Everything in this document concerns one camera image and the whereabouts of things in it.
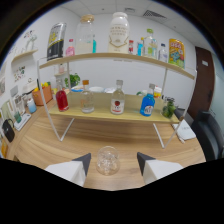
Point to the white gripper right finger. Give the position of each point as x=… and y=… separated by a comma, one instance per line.
x=156, y=168

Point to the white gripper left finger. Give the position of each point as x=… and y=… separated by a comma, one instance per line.
x=71, y=170

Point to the blue liquid bottle silver cap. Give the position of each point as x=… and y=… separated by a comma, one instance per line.
x=147, y=105

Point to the clear glass cup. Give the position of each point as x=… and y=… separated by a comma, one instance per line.
x=107, y=161

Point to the blue and white cup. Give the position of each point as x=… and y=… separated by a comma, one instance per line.
x=31, y=106

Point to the white fabric pouch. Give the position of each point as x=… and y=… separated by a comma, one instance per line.
x=185, y=130

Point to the black chair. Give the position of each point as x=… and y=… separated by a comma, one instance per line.
x=208, y=133

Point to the white tray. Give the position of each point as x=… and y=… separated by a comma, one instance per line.
x=22, y=121

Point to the red liquid glass bottle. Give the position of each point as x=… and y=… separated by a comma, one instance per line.
x=62, y=100

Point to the black kettle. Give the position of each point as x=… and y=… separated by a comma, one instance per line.
x=8, y=131

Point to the green mug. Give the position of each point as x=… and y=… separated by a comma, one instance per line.
x=18, y=117

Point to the clear bottle red label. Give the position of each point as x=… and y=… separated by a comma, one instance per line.
x=117, y=101

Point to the orange storage basket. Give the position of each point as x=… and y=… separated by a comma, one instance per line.
x=42, y=96

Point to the green potted plant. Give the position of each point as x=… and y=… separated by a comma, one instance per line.
x=73, y=80

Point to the brown door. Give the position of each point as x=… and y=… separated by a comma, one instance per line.
x=201, y=83

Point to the small clear bottle blue cap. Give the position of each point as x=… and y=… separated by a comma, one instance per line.
x=163, y=54

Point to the yellow snack bag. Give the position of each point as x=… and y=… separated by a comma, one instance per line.
x=176, y=53

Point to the small pink liquid bottle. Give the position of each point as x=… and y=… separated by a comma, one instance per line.
x=70, y=50

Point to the small red can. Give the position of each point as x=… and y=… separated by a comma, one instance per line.
x=131, y=47

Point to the teal liquid bottle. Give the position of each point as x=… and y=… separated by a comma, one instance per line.
x=94, y=45

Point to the black snack bag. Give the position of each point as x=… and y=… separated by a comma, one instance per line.
x=56, y=41

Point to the white frame wooden shelf rack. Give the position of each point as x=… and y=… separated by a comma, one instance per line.
x=110, y=115

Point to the wooden wall shelf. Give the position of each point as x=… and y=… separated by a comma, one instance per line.
x=25, y=54

